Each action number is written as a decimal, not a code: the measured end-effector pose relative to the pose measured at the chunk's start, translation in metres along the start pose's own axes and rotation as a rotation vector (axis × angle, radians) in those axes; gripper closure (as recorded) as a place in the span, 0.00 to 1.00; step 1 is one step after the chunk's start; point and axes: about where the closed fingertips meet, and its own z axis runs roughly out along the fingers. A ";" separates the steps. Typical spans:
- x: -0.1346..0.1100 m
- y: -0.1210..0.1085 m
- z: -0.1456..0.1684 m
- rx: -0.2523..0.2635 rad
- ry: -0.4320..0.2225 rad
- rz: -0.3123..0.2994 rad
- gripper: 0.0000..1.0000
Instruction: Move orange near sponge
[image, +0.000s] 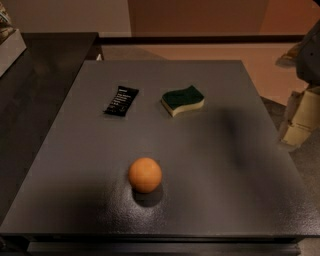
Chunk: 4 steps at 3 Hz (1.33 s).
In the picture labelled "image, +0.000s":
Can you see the dark side table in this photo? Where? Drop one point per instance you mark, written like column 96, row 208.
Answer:
column 32, row 92

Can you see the green and yellow sponge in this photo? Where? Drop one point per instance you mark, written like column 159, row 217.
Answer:
column 182, row 100

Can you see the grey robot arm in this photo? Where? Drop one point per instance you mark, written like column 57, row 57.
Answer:
column 305, row 57

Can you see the white box at left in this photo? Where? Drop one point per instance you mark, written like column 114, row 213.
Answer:
column 10, row 50

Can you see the orange fruit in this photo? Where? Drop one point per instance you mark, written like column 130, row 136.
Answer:
column 144, row 175

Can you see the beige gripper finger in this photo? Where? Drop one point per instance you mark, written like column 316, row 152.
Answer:
column 301, row 117

